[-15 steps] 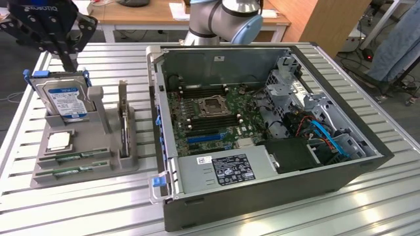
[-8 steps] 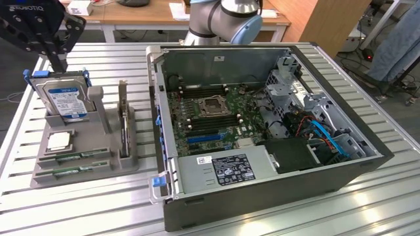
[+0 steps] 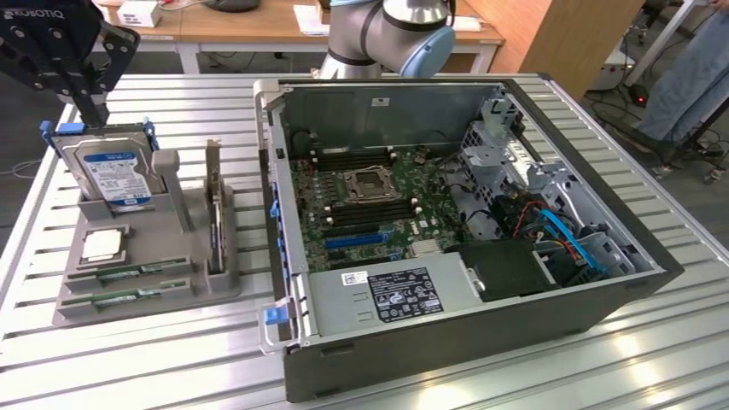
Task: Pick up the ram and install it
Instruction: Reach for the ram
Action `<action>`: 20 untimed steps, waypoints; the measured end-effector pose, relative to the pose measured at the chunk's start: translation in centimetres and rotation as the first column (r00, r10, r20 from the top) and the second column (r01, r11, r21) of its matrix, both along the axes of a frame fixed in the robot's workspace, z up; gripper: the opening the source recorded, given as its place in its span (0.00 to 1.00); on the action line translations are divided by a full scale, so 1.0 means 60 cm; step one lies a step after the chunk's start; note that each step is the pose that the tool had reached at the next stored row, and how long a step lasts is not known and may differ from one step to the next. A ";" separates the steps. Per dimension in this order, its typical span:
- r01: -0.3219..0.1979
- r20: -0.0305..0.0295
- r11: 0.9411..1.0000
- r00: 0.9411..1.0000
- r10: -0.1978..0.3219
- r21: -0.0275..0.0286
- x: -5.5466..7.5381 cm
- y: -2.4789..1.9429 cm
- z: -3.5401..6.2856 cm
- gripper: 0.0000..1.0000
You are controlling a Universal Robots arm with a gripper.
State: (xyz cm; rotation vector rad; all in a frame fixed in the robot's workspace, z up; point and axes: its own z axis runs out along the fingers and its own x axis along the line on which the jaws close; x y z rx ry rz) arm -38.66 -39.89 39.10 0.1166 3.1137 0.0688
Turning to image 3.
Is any white desk frame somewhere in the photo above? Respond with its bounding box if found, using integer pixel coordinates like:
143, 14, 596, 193
624, 0, 719, 86

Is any hard disk with blue label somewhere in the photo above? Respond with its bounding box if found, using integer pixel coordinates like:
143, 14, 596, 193
54, 123, 156, 214

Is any dark grey computer mouse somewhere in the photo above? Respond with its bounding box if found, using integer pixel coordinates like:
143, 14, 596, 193
206, 0, 263, 13

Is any wooden cabinet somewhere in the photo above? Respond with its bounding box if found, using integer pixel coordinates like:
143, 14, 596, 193
464, 0, 648, 103

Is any blue flat wire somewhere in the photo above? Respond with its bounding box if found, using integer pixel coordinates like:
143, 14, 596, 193
537, 207, 589, 269

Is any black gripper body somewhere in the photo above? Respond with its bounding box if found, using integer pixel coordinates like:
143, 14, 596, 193
0, 0, 107, 56

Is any silver metal disk bay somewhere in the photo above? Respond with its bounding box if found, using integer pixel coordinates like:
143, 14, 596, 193
527, 164, 665, 287

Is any black power adapter red light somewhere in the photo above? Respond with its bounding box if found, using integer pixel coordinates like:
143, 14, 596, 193
624, 84, 652, 108

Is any CPU socket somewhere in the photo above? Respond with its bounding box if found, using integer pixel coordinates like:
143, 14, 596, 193
336, 164, 401, 205

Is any grey parts rack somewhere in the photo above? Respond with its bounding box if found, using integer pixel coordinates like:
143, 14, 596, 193
51, 138, 244, 329

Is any clear plastic case handle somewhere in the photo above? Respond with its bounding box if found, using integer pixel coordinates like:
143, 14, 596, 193
258, 297, 295, 356

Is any white labelled cardboard box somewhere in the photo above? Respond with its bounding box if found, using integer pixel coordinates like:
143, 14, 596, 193
107, 0, 166, 29

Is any grey power supply unit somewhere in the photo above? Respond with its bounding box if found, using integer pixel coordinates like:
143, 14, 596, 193
295, 251, 485, 338

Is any black open PC case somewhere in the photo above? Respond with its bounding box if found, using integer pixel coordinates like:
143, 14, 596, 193
254, 76, 685, 405

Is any green motherboard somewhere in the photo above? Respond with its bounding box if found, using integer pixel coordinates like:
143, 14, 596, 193
287, 144, 475, 274

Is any green RAM stick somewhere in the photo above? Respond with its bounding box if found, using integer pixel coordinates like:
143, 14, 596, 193
90, 284, 184, 305
95, 261, 183, 281

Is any blue disk caddy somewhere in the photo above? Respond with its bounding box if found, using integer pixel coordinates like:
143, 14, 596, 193
38, 114, 160, 155

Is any white floor unit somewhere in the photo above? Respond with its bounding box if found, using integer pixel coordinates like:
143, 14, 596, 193
585, 46, 639, 93

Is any person in blue jeans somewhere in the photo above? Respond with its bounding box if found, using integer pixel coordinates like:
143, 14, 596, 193
636, 0, 729, 149

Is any black wire bundle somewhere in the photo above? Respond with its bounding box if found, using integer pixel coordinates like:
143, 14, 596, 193
492, 194, 540, 240

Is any graphics card with metal bracket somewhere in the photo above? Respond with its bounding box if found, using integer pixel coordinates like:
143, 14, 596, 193
203, 137, 230, 274

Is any white paper stack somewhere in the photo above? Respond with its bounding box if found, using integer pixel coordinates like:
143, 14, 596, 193
294, 3, 334, 36

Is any blue expansion card retainer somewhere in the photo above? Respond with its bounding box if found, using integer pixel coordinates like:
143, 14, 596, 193
266, 181, 287, 268

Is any wooden desk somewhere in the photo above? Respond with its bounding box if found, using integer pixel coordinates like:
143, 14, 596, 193
94, 0, 507, 76

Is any silver perforated drive cage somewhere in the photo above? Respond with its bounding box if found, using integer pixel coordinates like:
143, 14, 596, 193
459, 97, 540, 202

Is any thin red wire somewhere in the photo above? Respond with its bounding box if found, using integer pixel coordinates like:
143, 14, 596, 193
512, 199, 580, 261

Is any silver CPU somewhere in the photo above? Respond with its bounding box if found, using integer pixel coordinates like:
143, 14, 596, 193
80, 230, 128, 261

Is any blue expansion slot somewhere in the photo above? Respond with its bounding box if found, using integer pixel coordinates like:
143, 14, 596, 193
324, 232, 383, 251

